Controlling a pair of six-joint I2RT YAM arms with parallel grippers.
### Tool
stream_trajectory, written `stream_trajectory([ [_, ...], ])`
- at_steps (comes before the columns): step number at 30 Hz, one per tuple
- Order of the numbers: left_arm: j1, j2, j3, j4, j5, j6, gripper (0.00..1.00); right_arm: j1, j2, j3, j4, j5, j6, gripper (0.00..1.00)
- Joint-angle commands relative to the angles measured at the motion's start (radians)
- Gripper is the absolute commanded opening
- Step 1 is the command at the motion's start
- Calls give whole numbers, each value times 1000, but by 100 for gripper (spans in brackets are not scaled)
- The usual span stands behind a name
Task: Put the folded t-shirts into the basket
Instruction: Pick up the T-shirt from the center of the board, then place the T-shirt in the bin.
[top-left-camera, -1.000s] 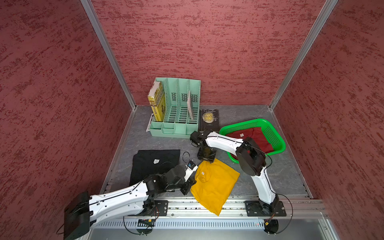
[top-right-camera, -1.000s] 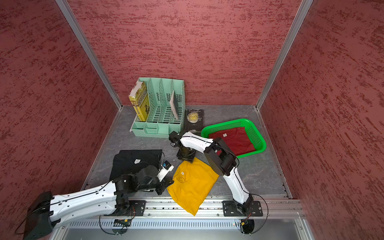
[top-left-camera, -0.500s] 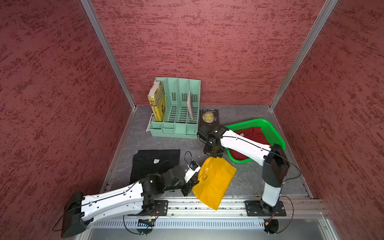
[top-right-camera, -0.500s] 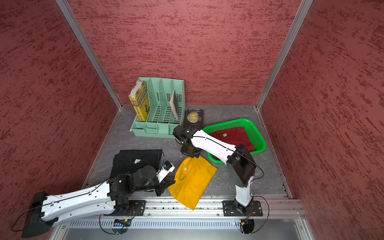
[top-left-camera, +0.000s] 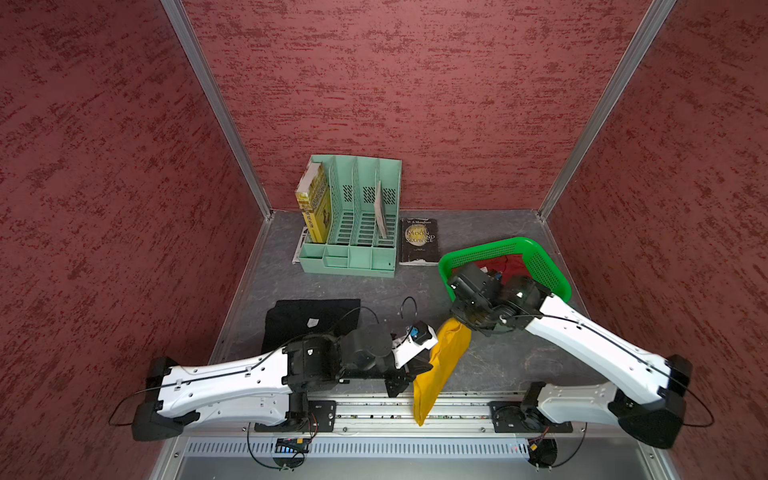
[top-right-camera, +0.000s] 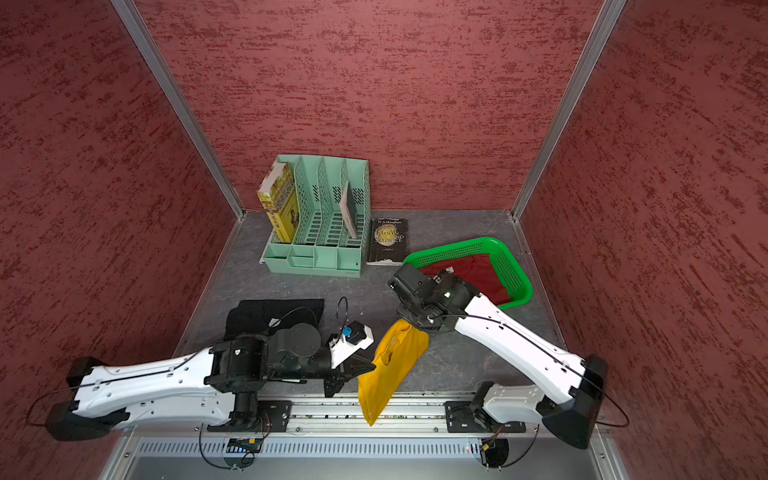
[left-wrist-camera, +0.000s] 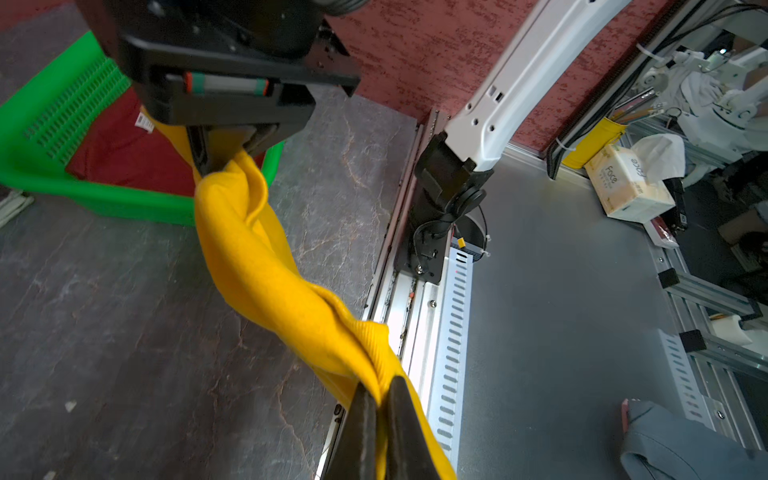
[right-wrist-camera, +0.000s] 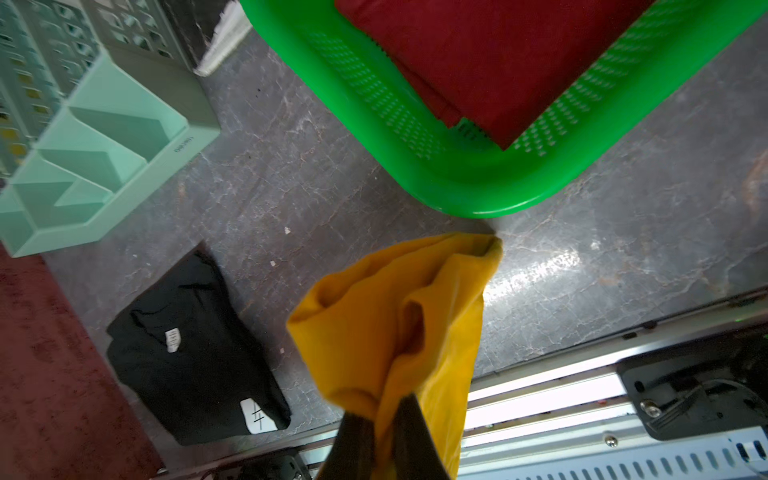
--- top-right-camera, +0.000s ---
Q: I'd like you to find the yellow book in organizer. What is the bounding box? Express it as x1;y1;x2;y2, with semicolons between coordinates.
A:
258;160;300;243

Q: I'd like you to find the left base cable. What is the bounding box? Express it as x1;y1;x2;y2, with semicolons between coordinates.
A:
196;419;272;472

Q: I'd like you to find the red t-shirt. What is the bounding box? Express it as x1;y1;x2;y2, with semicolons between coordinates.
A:
420;254;511;305

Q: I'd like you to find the base cable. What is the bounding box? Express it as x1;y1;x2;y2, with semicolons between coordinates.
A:
196;419;272;472
478;419;541;470

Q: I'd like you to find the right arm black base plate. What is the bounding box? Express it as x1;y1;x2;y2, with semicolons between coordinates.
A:
444;401;527;434

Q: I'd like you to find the aluminium front rail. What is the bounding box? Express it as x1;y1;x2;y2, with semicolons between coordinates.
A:
122;393;612;438

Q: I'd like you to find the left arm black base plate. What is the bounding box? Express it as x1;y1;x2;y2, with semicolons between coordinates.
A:
206;400;292;436

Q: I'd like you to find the green plastic basket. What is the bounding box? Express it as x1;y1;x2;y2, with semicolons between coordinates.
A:
405;237;533;310

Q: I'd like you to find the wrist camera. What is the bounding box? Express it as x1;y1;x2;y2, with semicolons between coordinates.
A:
388;263;435;304
329;321;374;369

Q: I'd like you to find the black t-shirt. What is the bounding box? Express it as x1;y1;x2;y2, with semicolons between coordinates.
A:
224;299;325;340

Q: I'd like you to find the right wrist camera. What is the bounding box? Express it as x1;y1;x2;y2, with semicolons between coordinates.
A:
388;263;435;304

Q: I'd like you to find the mint green file organizer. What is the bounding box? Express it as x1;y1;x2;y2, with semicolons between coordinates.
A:
262;155;372;278

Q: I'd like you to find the yellow t-shirt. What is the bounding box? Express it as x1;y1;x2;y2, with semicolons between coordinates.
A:
358;319;430;426

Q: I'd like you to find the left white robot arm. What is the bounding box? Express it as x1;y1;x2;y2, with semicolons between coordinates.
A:
43;322;375;441

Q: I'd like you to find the thin grey book in organizer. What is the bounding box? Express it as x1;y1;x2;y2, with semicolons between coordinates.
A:
338;181;358;239

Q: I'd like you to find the left aluminium corner post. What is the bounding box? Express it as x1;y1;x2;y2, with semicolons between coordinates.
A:
110;0;246;222

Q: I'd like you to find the right base cable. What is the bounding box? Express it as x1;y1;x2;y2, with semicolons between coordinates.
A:
478;419;541;470

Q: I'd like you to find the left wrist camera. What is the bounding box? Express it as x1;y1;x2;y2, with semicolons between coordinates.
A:
329;321;374;369

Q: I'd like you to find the black book with gold cover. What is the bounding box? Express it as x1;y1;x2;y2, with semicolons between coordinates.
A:
366;217;409;266

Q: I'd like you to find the aluminium corner post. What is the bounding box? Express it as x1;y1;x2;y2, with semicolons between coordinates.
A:
512;0;627;221
110;0;246;222

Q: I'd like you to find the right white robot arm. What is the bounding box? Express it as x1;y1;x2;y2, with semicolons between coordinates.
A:
389;277;608;449

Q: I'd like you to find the right aluminium corner post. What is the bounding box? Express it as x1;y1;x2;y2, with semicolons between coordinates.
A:
512;0;627;221

